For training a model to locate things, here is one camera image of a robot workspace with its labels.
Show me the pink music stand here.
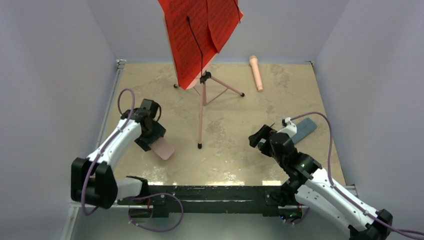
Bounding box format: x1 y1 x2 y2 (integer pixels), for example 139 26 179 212
173 70 246 150

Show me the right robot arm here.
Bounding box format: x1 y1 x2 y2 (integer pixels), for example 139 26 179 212
248 121 393 240

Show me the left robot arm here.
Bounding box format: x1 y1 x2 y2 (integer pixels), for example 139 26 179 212
70 99 175 209

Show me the blue glasses case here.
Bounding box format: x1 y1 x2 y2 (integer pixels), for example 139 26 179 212
291 117 318 145

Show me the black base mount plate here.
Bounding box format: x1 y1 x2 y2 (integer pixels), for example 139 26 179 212
117 185 309 221

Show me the pink glasses case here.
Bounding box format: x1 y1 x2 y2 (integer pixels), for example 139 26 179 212
148 137 175 161

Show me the aluminium frame rail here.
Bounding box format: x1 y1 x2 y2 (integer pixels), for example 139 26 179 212
59 59 127 240

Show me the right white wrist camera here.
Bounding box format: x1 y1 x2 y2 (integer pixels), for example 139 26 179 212
277 117 297 138

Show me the pink toy microphone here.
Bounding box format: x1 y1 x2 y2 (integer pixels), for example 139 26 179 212
249 55 264 92

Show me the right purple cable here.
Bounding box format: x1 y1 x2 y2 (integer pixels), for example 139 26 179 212
290 111 424 239

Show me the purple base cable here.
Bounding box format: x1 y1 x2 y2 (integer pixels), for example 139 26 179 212
128 193 184 233

